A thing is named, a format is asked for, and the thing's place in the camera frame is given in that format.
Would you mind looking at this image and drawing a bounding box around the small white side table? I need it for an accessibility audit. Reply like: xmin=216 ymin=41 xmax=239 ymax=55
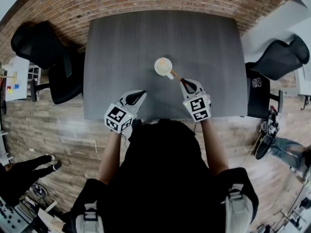
xmin=4 ymin=56 xmax=31 ymax=101

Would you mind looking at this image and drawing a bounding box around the wooden spoon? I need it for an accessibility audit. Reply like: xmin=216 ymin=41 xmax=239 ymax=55
xmin=160 ymin=58 xmax=182 ymax=83

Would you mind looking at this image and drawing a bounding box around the person's left forearm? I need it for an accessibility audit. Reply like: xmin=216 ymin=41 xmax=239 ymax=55
xmin=98 ymin=130 xmax=122 ymax=185

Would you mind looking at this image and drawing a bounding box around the black mesh office chair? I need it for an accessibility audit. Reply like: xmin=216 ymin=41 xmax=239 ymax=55
xmin=244 ymin=34 xmax=311 ymax=118
xmin=11 ymin=20 xmax=86 ymax=105

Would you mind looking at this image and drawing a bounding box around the person's right forearm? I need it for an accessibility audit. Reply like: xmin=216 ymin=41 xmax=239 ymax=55
xmin=200 ymin=119 xmax=230 ymax=177

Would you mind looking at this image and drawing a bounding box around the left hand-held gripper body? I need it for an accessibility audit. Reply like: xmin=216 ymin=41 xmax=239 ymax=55
xmin=104 ymin=96 xmax=137 ymax=133

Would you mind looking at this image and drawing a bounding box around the white cup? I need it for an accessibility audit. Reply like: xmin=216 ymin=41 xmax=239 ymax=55
xmin=154 ymin=56 xmax=175 ymax=80

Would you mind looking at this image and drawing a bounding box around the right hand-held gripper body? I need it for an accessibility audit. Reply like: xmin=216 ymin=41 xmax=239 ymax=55
xmin=183 ymin=90 xmax=211 ymax=123

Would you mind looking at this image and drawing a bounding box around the wooden stand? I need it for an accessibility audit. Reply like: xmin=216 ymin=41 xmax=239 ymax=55
xmin=0 ymin=68 xmax=18 ymax=81

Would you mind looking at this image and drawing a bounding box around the long white cable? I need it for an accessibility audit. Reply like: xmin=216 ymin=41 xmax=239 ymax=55
xmin=240 ymin=132 xmax=262 ymax=166

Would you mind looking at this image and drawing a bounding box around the person's black clothing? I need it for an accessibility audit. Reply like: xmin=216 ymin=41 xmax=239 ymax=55
xmin=69 ymin=119 xmax=259 ymax=233

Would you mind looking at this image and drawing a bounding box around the person's left grey shoulder strap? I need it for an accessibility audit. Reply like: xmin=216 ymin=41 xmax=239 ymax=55
xmin=75 ymin=201 xmax=100 ymax=233

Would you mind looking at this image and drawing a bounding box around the person's grey shoulder strap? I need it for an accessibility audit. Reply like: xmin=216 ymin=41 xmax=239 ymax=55
xmin=75 ymin=201 xmax=100 ymax=233
xmin=225 ymin=184 xmax=252 ymax=233

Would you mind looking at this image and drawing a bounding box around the person's right grey shoulder strap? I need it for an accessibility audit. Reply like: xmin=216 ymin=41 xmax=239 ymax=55
xmin=225 ymin=184 xmax=252 ymax=233

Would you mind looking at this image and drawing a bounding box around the black wheeled equipment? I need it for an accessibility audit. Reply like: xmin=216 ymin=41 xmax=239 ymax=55
xmin=255 ymin=105 xmax=280 ymax=160

